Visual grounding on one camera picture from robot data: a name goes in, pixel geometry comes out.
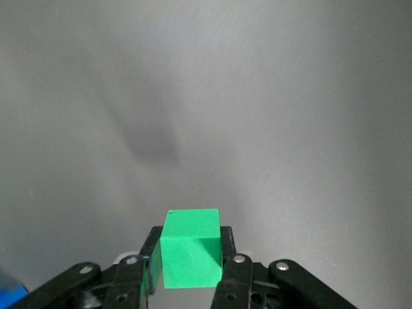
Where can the grey table mat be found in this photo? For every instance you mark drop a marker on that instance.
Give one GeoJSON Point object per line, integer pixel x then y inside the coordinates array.
{"type": "Point", "coordinates": [257, 96]}

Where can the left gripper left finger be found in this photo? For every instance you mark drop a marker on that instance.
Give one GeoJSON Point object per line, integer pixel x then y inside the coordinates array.
{"type": "Point", "coordinates": [128, 280]}

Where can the blue plastic bin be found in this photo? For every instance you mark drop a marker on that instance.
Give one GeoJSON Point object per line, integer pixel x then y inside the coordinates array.
{"type": "Point", "coordinates": [9, 294]}

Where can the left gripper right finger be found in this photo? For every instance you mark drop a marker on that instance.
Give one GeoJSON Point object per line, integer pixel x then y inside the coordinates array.
{"type": "Point", "coordinates": [238, 283]}

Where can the green cube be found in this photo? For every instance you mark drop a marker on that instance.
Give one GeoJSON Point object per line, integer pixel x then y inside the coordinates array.
{"type": "Point", "coordinates": [190, 251]}

